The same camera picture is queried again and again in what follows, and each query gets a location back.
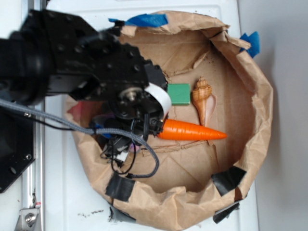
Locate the blue tape top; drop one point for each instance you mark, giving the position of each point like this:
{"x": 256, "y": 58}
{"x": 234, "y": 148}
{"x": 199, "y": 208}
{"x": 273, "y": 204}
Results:
{"x": 144, "y": 20}

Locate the brown paper bag tray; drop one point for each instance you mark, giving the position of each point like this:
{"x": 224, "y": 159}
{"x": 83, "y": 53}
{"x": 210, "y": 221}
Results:
{"x": 182, "y": 193}

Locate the white plastic tray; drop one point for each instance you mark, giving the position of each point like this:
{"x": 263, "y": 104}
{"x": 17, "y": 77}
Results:
{"x": 71, "y": 204}

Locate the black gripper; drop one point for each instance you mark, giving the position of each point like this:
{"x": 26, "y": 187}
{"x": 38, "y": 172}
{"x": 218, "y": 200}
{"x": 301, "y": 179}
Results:
{"x": 141, "y": 112}

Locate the black tape bottom right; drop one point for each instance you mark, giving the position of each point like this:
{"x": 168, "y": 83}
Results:
{"x": 228, "y": 180}

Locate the blue tape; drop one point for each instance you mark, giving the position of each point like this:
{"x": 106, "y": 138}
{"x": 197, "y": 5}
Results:
{"x": 144, "y": 20}
{"x": 254, "y": 41}

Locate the black tape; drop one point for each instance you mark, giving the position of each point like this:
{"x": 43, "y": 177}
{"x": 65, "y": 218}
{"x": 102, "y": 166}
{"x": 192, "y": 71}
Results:
{"x": 228, "y": 180}
{"x": 120, "y": 188}

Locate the aluminium extrusion rail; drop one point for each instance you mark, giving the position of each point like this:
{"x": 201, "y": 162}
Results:
{"x": 31, "y": 214}

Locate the blue tape right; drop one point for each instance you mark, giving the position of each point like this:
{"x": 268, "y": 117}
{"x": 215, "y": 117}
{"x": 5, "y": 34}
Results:
{"x": 254, "y": 41}

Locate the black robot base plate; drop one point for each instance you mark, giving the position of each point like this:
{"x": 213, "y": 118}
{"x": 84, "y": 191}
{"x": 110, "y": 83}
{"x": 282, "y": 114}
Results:
{"x": 16, "y": 147}

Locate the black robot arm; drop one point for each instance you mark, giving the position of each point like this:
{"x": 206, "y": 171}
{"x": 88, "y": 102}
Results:
{"x": 56, "y": 53}

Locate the tan spiral seashell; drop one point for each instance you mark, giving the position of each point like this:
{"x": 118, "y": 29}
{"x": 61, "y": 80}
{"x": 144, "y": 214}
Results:
{"x": 204, "y": 101}

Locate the orange toy carrot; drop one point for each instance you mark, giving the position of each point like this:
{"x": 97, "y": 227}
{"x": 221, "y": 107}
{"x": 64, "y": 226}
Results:
{"x": 184, "y": 131}

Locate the black tape bottom left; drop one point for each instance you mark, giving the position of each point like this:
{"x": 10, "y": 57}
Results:
{"x": 120, "y": 188}

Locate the green rectangular block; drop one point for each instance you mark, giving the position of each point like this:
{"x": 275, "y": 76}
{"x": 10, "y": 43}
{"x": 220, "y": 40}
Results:
{"x": 179, "y": 94}

